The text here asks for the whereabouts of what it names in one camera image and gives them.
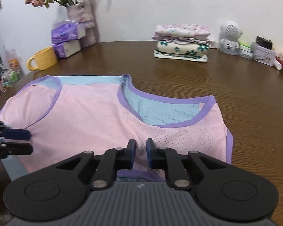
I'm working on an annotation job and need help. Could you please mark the purple tissue pack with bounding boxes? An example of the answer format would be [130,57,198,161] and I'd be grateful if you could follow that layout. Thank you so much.
[54,39,82,59]
[51,21,86,45]

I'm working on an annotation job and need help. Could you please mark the small green bottles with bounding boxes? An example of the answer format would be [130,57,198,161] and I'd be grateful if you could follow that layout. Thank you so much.
[0,69,23,89]

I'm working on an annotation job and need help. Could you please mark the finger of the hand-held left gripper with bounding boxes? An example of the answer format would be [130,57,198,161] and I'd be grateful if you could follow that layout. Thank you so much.
[0,142,33,167]
[0,121,32,142]

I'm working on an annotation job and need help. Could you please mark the cream green-flowered folded garment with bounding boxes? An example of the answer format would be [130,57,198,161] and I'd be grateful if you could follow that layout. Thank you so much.
[154,40,209,63]

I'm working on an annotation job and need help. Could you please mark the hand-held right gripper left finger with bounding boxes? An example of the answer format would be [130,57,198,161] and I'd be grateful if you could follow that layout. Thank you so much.
[56,139,136,191]

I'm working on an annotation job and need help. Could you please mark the pink and blue mesh vest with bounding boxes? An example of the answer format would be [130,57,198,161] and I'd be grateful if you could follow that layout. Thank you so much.
[0,74,234,184]

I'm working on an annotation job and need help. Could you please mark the pink floral folded garment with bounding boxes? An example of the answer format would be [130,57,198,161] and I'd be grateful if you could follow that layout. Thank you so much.
[152,24,211,40]

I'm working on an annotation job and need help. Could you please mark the clear printed gift bag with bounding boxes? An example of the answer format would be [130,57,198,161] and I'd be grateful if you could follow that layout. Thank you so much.
[3,49,23,72]

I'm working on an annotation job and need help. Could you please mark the yellow mug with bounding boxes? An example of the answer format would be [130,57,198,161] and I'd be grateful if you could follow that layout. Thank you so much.
[26,47,58,71]

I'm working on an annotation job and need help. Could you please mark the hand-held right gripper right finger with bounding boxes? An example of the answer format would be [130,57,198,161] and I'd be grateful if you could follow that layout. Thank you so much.
[146,139,228,191]

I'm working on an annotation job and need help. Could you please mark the green and white small boxes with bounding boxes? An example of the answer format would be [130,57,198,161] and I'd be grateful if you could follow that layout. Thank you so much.
[239,42,254,59]

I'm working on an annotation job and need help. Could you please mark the fuzzy purple vase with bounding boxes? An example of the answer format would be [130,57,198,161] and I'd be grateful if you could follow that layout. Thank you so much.
[67,1,97,49]

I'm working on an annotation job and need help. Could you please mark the white robot speaker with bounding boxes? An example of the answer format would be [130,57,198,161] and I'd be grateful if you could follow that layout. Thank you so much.
[218,20,243,56]

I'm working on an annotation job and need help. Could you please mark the black charger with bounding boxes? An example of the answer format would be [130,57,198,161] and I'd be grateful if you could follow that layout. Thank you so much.
[256,36,273,50]

